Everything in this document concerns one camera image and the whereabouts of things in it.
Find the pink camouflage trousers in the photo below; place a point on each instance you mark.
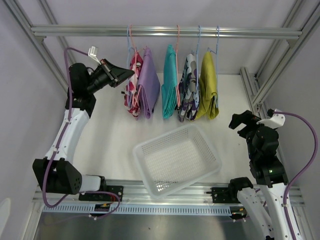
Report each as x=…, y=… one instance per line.
x=135, y=112

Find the aluminium hanging rail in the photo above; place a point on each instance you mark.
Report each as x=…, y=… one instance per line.
x=60, y=30

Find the left aluminium frame posts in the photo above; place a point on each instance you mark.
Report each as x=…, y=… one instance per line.
x=21, y=17

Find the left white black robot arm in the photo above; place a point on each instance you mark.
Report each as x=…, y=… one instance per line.
x=55, y=172

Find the olive yellow trousers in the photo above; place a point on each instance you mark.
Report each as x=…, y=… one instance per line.
x=208, y=98

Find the purple grey camouflage trousers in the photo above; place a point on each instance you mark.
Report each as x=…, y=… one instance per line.
x=189, y=90

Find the teal trousers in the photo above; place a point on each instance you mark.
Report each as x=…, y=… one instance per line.
x=169, y=86

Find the right aluminium frame posts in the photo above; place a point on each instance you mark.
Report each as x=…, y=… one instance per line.
x=280, y=55

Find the white plastic basket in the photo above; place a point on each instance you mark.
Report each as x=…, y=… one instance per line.
x=175, y=160

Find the light blue wire hanger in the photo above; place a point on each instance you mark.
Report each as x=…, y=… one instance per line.
x=129, y=50

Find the pink wire hanger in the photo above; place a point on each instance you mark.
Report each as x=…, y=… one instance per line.
x=138, y=70

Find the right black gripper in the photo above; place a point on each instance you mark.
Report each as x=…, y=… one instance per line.
x=246, y=117

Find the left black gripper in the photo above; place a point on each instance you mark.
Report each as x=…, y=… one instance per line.
x=116, y=75

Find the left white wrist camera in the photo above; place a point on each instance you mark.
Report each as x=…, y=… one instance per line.
x=93, y=54

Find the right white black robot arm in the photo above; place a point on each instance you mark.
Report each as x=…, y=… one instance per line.
x=276, y=221

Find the lilac purple trousers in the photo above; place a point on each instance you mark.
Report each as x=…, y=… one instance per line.
x=148, y=84

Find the white slotted cable duct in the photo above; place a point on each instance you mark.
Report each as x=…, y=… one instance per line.
x=139, y=209

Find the blue hanger under olive trousers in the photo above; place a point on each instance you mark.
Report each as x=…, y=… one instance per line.
x=216, y=52

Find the aluminium frame posts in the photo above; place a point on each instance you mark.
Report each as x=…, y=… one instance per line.
x=21, y=17
x=280, y=55

